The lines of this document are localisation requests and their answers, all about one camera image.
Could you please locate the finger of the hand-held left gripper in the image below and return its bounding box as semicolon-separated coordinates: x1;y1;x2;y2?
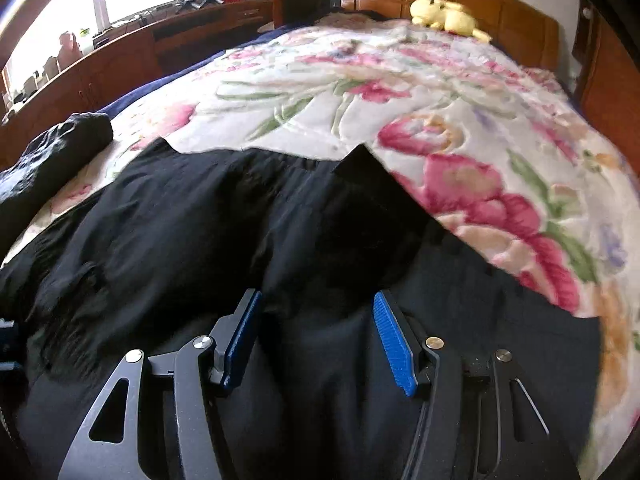
0;317;22;367

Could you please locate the yellow plush toy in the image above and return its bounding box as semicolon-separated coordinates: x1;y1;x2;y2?
410;0;493;43

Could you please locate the floral blanket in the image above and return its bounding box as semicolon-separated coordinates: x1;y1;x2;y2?
0;17;640;480

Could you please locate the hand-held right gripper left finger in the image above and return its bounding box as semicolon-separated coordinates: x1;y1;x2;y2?
57;287;264;480

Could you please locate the long wooden cabinet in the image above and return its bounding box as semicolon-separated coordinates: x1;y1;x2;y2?
0;0;275;171

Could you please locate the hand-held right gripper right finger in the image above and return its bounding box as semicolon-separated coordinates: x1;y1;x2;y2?
374;289;581;480

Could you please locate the black garment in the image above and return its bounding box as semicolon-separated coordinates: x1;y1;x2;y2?
0;112;114;243

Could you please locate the large black coat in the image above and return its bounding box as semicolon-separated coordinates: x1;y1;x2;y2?
0;137;603;480

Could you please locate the wooden headboard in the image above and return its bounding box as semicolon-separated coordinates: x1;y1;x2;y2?
342;0;560;68

